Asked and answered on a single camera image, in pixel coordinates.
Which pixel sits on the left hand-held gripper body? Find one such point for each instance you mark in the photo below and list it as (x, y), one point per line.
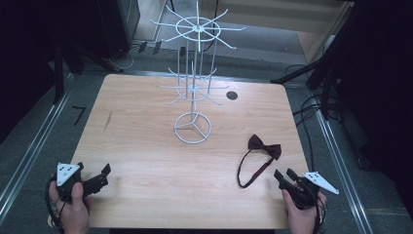
(66, 182)

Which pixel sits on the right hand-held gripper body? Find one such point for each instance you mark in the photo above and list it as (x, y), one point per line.
(308, 190)

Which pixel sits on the dark maroon bow tie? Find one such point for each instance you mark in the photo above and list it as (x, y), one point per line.
(263, 148)

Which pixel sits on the person's right hand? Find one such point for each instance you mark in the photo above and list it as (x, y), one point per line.
(300, 217)

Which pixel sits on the person's left hand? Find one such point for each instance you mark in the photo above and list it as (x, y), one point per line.
(73, 211)

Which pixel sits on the black round table grommet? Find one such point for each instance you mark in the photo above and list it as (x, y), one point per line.
(232, 95)

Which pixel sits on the black metal stand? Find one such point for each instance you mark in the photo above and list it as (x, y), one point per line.
(311, 70)
(59, 74)

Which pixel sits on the dark cabinet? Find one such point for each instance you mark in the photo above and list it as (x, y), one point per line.
(118, 26)

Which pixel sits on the metal floor rail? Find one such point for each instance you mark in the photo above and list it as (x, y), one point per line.
(344, 172)
(29, 152)

